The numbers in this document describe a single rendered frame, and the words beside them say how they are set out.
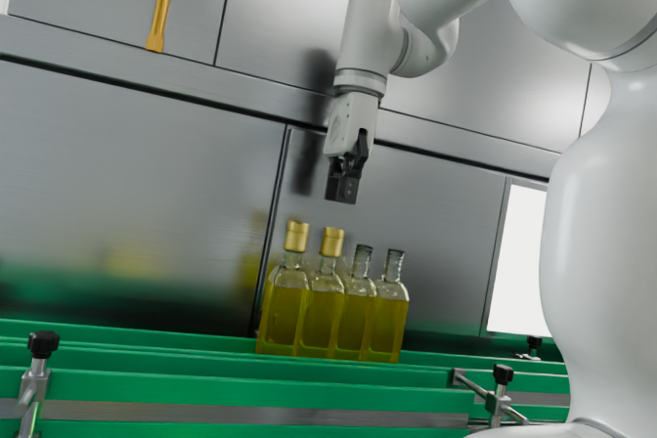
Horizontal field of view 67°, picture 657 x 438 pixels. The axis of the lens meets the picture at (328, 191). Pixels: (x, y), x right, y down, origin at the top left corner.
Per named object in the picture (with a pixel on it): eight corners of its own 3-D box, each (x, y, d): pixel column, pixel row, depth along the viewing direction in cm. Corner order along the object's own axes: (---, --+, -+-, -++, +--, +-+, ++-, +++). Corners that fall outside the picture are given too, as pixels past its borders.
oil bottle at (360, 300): (346, 397, 84) (368, 273, 85) (359, 413, 79) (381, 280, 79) (315, 396, 83) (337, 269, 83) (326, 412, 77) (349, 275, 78)
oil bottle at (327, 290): (314, 397, 82) (337, 269, 83) (325, 413, 77) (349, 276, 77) (282, 395, 80) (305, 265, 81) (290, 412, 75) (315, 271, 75)
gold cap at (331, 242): (335, 254, 81) (340, 228, 81) (343, 258, 78) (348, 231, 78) (316, 252, 80) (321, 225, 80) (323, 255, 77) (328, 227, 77)
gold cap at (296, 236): (293, 248, 80) (298, 221, 80) (310, 252, 78) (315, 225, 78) (278, 247, 77) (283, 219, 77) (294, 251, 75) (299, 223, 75)
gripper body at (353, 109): (327, 89, 83) (315, 154, 83) (349, 78, 74) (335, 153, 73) (367, 100, 86) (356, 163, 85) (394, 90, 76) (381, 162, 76)
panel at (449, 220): (621, 347, 120) (643, 207, 121) (632, 351, 117) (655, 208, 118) (254, 312, 91) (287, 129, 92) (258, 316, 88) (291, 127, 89)
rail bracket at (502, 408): (456, 416, 83) (468, 343, 83) (526, 475, 67) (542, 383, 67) (441, 416, 82) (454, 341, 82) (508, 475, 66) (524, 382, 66)
